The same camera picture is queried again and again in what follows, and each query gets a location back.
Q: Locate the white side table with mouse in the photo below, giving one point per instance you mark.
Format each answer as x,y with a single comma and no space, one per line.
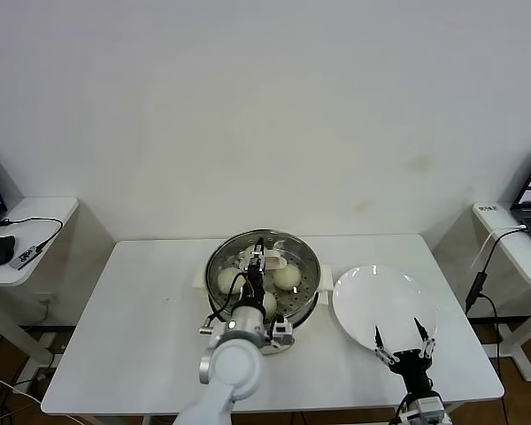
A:
40,212

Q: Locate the white power strip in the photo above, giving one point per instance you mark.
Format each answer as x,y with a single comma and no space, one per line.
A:
48,343

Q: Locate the printed label sticker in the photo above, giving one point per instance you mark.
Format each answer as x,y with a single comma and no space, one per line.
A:
489,208

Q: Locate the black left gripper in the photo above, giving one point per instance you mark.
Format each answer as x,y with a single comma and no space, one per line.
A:
254,288

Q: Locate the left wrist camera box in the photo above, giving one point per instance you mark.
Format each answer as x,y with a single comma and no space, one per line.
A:
283,331

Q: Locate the grey usb hub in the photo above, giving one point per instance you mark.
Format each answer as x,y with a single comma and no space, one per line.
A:
24,257

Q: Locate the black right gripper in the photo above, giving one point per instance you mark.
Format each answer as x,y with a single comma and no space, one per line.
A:
411,369

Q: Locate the cream electric cooker pot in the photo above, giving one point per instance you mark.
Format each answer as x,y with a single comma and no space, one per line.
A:
325,288

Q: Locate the white round plate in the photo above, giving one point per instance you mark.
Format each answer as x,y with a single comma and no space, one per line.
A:
380,301

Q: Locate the white steamed baozi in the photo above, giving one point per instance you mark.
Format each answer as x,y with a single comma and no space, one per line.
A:
226,281
271,305
287,278

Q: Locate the white wall plug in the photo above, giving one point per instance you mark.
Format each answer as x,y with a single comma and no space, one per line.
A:
46,302

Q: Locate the stainless steel steamer basket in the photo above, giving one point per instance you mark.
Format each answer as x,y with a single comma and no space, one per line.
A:
312,301

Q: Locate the white side table with label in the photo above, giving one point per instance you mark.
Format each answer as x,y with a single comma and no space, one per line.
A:
513,248

